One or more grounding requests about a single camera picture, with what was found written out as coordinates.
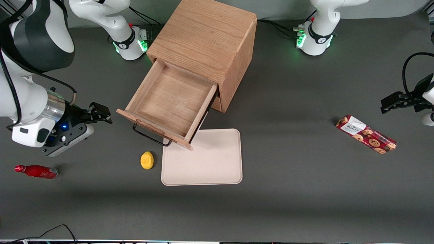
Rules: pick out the red bottle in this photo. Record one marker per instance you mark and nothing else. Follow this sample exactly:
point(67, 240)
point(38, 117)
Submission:
point(37, 171)

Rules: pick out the red cookie box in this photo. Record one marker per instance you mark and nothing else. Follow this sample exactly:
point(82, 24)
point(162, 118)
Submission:
point(368, 135)

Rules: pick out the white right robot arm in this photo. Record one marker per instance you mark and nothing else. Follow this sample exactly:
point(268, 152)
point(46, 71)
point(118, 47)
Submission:
point(23, 98)

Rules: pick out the oak wooden drawer cabinet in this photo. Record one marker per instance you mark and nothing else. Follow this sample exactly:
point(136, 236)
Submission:
point(203, 37)

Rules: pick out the wooden drawer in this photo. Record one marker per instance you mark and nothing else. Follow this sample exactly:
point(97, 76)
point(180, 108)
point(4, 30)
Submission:
point(169, 101)
point(217, 105)

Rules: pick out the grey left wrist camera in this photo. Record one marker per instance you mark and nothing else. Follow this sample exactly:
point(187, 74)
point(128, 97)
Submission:
point(428, 119)

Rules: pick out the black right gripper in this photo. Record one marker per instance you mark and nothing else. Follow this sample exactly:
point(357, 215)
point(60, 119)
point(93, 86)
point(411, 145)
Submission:
point(72, 115)

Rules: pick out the aluminium frame rail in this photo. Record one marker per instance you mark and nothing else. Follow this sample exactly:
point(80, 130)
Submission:
point(430, 13)

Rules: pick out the yellow lemon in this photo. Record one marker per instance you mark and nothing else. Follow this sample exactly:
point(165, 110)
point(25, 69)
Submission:
point(147, 160)

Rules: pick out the beige rectangular tray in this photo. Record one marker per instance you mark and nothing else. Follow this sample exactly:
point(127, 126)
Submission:
point(210, 162)

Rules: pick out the dark grey table mat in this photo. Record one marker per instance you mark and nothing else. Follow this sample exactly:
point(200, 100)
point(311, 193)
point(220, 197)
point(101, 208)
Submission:
point(288, 203)

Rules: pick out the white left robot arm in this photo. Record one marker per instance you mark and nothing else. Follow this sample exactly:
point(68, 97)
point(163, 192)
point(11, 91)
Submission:
point(322, 34)

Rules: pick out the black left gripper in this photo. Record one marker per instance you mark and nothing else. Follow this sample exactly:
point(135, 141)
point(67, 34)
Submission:
point(417, 90)

